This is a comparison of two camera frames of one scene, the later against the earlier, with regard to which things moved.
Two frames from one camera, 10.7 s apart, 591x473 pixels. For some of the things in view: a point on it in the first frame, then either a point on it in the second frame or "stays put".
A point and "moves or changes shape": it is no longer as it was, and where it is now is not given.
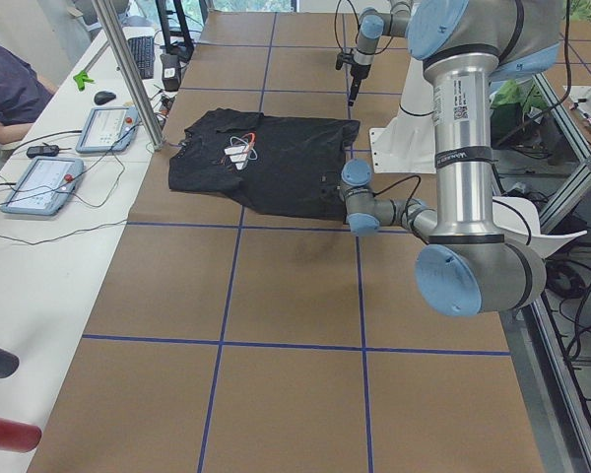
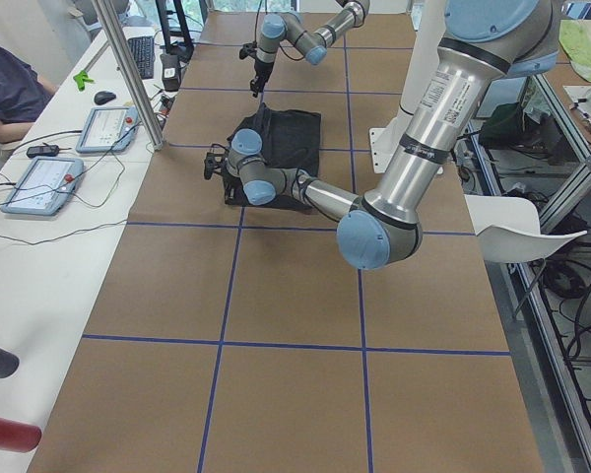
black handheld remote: (48, 151) stays put
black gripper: (329, 186) → (214, 160)
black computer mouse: (103, 97) stays put
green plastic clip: (81, 79) stays put
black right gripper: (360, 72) → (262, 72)
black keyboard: (143, 49) stays put
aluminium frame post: (130, 70) stays put
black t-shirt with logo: (287, 167) moves or changes shape
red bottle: (4, 434) stays put
